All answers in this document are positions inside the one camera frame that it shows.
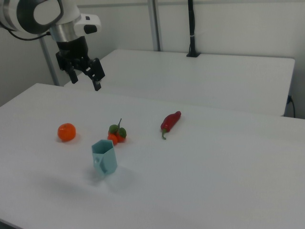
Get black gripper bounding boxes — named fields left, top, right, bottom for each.
left=55, top=35, right=106, bottom=92

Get teal hexagonal mug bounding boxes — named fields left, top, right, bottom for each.
left=91, top=139, right=118, bottom=178

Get orange mandarin fruit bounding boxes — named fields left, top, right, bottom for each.
left=57, top=123, right=77, bottom=142

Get small oranges with leaves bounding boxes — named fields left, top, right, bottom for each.
left=107, top=118, right=128, bottom=145

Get red chili pepper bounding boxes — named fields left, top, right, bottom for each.
left=160, top=111, right=182, bottom=140

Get white side table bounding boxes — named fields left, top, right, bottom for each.
left=63, top=49, right=296, bottom=117

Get black pole with clamp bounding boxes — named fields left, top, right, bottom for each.
left=186, top=0, right=201, bottom=58

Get thin metal frame post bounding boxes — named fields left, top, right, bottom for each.
left=39, top=38, right=60, bottom=86

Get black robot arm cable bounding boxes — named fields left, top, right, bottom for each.
left=6, top=25, right=52, bottom=41

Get wide metal frame post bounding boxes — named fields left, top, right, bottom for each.
left=147, top=0, right=163, bottom=52

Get black wall plug cable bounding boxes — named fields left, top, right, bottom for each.
left=287, top=94, right=296, bottom=118

